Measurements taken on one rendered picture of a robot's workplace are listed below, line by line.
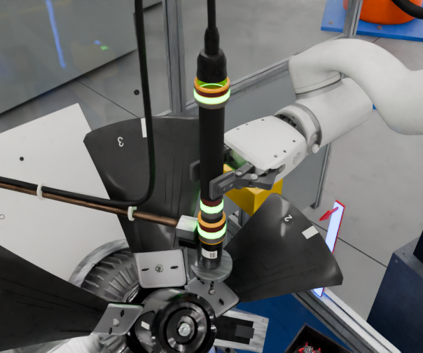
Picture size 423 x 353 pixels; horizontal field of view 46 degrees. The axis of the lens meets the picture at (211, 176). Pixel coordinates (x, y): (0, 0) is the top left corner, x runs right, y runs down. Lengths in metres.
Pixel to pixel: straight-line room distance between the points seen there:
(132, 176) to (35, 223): 0.26
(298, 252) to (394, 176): 2.11
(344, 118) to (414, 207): 2.12
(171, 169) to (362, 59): 0.35
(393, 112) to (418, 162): 2.50
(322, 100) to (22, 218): 0.60
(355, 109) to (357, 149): 2.35
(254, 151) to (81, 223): 0.46
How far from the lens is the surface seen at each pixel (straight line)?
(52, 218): 1.04
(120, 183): 0.88
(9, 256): 0.75
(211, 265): 0.84
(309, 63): 0.79
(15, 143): 1.04
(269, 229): 1.01
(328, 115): 0.80
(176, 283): 0.87
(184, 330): 0.84
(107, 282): 0.97
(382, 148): 3.25
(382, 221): 2.78
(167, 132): 0.86
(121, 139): 0.87
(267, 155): 0.72
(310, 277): 0.99
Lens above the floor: 1.95
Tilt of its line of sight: 43 degrees down
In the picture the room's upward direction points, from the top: straight up
